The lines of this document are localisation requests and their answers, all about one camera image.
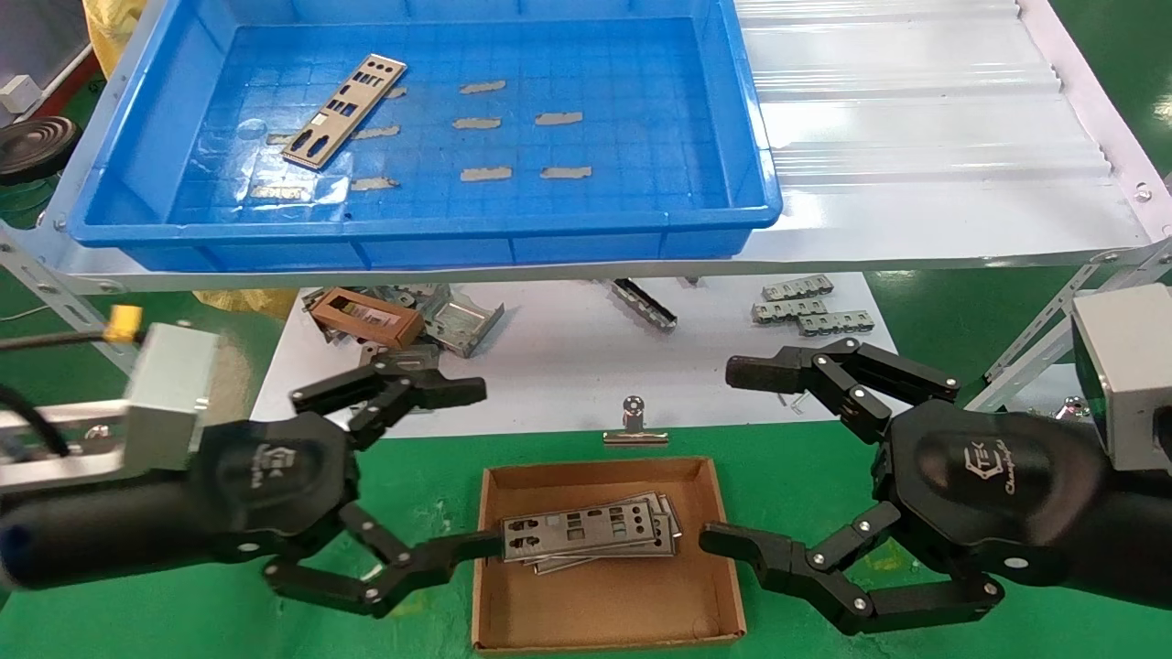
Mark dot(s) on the gray folded metal bracket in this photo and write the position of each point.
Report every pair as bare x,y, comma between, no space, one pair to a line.
467,329

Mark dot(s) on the brown cardboard box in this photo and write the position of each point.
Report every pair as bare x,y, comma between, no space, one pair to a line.
604,604

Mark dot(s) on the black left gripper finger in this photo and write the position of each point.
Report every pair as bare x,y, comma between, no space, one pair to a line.
439,554
394,389

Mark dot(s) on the silver camera mount bracket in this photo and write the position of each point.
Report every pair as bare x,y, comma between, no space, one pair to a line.
55,467

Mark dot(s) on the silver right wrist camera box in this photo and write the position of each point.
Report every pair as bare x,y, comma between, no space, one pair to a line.
1131,366

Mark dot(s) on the yellow plastic bag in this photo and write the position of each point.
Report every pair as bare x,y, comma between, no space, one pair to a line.
110,37
243,302

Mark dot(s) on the brown rectangular frame part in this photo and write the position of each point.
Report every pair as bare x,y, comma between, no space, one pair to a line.
403,331

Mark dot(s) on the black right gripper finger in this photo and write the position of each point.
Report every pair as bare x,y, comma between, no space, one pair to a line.
787,563
806,371

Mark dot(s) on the small white box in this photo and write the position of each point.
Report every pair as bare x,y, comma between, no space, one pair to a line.
18,93

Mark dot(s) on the perforated steel angle brace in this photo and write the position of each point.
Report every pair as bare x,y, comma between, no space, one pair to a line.
1025,343
55,295

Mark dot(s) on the black round disc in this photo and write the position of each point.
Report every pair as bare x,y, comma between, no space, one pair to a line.
32,146

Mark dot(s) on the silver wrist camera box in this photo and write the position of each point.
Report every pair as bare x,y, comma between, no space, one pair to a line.
1131,366
169,394

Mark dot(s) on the green table mat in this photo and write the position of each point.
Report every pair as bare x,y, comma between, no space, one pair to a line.
421,485

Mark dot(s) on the translucent corrugated plastic sheet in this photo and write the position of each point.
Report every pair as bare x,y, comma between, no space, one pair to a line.
916,91

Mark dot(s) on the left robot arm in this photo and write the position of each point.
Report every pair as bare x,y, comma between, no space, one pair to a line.
92,531

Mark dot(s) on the white raised shelf board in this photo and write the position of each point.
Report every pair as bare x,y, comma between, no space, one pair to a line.
916,229

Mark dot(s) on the white flat board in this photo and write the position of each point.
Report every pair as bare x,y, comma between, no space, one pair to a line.
568,366

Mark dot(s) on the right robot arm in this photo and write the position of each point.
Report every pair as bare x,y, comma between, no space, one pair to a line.
1135,540

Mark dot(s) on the narrow gray metal strip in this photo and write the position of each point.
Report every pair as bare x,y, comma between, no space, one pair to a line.
645,305

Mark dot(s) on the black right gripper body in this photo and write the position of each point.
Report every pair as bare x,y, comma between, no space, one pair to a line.
989,485

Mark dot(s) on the blue plastic tray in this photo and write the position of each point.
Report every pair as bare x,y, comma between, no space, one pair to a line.
595,220

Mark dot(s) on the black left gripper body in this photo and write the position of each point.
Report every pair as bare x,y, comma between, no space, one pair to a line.
275,485

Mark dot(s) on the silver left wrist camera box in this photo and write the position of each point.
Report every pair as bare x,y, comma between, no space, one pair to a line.
169,394

